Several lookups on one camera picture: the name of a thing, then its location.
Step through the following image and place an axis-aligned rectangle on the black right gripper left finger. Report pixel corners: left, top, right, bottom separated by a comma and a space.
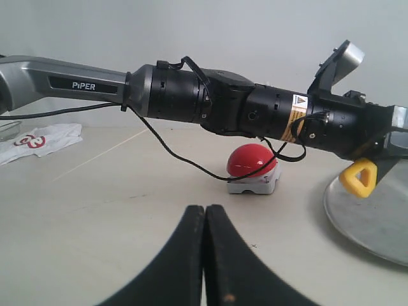
101, 205, 205, 305

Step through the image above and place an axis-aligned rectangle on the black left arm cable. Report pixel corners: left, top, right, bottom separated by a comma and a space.
0, 56, 329, 183

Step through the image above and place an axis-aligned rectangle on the white cloth red logo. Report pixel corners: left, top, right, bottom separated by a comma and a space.
1, 124, 83, 166

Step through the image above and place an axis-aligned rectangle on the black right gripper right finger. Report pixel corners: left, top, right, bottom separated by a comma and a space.
203, 205, 314, 305

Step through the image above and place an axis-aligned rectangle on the red dome push button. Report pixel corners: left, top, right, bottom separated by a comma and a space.
226, 143, 282, 194

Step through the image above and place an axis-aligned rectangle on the yellow black claw hammer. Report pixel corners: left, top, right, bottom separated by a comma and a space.
339, 106, 408, 199

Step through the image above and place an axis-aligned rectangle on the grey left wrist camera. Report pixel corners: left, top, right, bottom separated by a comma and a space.
307, 40, 365, 95

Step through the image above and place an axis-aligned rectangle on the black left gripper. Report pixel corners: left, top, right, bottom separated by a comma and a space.
291, 92, 407, 184

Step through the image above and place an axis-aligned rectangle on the round stainless steel plate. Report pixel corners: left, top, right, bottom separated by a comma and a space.
322, 130, 408, 268

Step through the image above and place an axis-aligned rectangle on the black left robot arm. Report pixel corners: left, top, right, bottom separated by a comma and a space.
1, 56, 407, 179

